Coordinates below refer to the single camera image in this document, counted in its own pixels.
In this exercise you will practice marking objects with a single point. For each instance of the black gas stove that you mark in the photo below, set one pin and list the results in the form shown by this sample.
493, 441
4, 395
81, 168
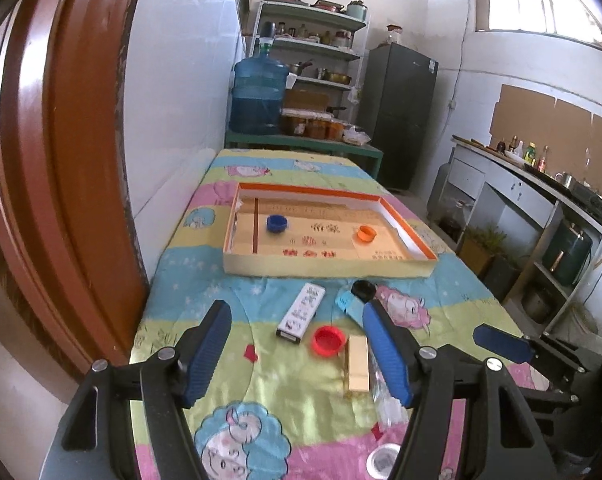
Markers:
593, 205

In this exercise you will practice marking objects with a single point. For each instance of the green enamel pot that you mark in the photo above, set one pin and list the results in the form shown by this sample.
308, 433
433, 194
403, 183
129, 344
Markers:
356, 10

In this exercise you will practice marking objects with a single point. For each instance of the dark grey refrigerator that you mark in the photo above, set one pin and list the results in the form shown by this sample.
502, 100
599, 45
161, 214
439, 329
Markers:
401, 110

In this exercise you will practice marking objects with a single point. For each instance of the long white printed box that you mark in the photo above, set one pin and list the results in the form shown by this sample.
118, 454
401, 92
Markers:
301, 312

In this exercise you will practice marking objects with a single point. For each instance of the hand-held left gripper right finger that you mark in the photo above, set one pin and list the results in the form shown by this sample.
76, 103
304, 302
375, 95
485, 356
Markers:
386, 355

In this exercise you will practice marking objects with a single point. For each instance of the orange-rimmed cardboard box tray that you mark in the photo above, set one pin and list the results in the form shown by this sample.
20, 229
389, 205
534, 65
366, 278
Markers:
301, 250

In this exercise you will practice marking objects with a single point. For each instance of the white counter cabinet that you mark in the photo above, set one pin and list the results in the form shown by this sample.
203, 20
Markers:
511, 185

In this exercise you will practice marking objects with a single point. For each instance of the black bottle cap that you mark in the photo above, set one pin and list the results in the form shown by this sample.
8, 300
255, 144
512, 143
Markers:
363, 289

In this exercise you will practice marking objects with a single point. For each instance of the white shelf rack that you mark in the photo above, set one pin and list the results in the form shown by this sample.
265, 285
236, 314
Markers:
311, 45

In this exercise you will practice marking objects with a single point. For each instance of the dark planter box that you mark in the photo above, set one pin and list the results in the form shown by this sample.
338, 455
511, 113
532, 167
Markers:
501, 275

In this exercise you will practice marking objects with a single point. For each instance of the brown cardboard box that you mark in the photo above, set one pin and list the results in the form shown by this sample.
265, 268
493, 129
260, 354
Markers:
306, 100

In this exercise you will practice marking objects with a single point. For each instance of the clear floral plastic tube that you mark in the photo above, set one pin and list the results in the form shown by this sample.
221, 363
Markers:
387, 400

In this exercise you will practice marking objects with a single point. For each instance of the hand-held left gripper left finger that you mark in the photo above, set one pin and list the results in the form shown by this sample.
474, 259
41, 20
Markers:
208, 355

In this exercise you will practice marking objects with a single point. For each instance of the yellow-green bottle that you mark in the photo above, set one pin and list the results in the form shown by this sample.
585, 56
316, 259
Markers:
531, 154

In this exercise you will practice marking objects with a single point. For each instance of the dark green appliance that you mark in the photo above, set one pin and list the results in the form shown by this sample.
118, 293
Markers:
566, 252

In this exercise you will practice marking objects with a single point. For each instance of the blue bottle cap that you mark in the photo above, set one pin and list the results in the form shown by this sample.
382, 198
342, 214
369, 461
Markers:
277, 223

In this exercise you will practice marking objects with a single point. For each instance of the colourful cartoon printed blanket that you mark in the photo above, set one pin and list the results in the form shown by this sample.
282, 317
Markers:
281, 400

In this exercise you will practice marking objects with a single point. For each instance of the red bottle cap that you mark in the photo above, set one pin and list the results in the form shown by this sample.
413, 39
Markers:
328, 341

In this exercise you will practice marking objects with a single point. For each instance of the green table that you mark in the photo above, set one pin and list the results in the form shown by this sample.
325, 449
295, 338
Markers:
331, 149

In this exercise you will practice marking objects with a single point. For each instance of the metal mug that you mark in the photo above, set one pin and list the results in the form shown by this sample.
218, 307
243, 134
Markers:
563, 178

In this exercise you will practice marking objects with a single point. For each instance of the grey gas cylinder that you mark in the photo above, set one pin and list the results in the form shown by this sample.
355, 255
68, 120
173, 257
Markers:
438, 190

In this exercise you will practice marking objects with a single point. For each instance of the blue water jug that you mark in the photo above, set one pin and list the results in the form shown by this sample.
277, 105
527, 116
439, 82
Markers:
258, 95

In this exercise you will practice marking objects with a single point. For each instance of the cardboard sheet on wall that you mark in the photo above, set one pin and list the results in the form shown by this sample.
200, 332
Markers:
531, 120

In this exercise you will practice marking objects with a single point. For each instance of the yellow planter with plant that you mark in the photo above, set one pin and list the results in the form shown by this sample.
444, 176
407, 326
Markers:
478, 247

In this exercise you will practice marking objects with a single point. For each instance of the blue lighter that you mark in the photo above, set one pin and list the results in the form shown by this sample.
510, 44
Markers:
346, 302

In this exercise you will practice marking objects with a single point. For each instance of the orange food jar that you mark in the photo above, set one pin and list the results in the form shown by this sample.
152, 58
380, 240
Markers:
317, 127
336, 130
292, 126

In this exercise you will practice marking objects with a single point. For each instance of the brown wooden door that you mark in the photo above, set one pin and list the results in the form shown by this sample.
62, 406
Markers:
71, 160

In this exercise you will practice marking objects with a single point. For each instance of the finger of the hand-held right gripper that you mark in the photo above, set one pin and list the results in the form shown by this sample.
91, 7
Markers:
556, 397
501, 342

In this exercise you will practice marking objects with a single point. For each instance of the window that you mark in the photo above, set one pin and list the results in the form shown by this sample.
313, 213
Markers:
516, 0

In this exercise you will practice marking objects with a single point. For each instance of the orange bottle cap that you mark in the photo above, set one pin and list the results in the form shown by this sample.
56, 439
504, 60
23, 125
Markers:
366, 234

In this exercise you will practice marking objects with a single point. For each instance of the white plastic bag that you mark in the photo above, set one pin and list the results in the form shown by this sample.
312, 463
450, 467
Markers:
356, 135

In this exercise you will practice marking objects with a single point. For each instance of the gold rectangular box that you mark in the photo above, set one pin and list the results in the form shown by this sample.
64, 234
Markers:
357, 367

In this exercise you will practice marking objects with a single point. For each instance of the metal pot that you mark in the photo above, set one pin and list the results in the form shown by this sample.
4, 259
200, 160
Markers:
536, 302

